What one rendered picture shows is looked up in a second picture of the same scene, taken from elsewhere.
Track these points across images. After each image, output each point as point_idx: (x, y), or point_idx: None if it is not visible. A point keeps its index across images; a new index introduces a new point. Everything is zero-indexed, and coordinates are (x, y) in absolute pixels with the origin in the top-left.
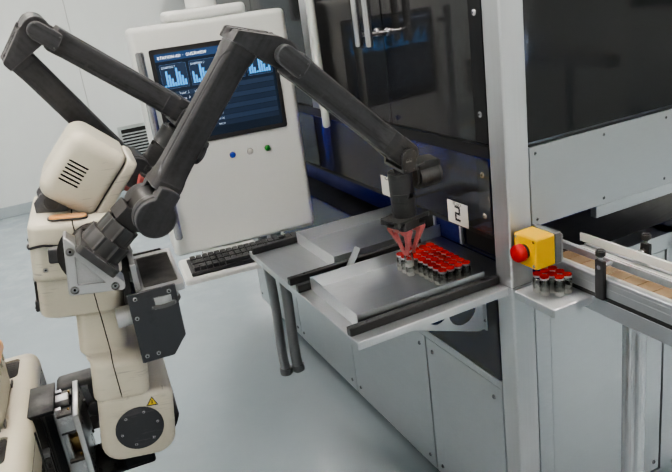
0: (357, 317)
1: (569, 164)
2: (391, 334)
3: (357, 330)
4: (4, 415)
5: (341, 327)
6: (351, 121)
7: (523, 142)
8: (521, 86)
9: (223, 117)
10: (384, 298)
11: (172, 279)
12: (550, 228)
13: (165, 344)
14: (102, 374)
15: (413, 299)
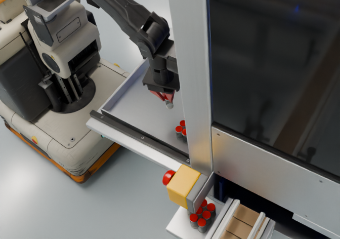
0: (100, 110)
1: (262, 168)
2: (105, 135)
3: (93, 117)
4: (12, 16)
5: (102, 105)
6: None
7: (203, 119)
8: (201, 77)
9: None
10: (149, 109)
11: (50, 9)
12: (198, 190)
13: (45, 39)
14: (30, 31)
15: (137, 129)
